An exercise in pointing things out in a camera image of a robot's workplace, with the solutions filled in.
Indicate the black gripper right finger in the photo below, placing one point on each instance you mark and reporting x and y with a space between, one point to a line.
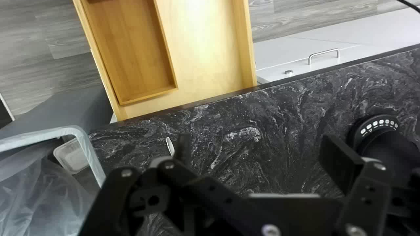
368 197

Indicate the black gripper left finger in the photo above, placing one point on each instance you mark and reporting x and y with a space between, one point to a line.
126 201

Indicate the wooden organizer box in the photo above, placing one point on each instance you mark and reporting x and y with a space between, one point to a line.
131 53

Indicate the wooden drawer with white front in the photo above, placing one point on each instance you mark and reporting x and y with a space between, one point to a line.
205 53

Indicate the black gooseneck kettle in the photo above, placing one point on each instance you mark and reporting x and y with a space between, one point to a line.
398 151

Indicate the clear plastic food container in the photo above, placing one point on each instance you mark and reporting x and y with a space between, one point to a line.
72 155

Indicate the black kettle base with buttons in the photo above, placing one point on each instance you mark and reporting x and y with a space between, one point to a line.
381 125

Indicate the grey trash bin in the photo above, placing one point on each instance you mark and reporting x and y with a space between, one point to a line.
83 138

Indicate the white cabinet front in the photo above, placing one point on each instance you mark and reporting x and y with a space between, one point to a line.
372 34

